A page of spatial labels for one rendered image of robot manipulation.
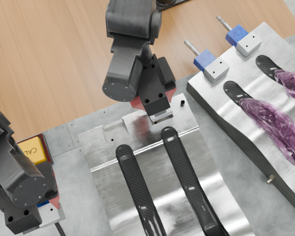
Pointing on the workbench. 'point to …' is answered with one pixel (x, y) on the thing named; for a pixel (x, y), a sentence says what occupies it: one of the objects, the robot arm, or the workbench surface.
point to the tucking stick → (59, 229)
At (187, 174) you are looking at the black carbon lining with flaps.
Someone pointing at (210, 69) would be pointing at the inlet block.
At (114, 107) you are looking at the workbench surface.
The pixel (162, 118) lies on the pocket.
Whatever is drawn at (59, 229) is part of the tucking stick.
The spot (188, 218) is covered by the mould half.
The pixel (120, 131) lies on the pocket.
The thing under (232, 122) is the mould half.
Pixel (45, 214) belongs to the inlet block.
